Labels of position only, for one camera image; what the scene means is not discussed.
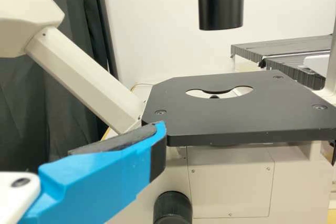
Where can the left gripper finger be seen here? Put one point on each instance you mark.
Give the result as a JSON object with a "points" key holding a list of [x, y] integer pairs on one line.
{"points": [[99, 179]]}

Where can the cream microscope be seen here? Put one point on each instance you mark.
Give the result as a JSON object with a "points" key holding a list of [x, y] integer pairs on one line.
{"points": [[236, 108]]}

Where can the black platform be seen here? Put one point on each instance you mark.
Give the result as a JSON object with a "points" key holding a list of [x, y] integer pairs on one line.
{"points": [[288, 69], [275, 47]]}

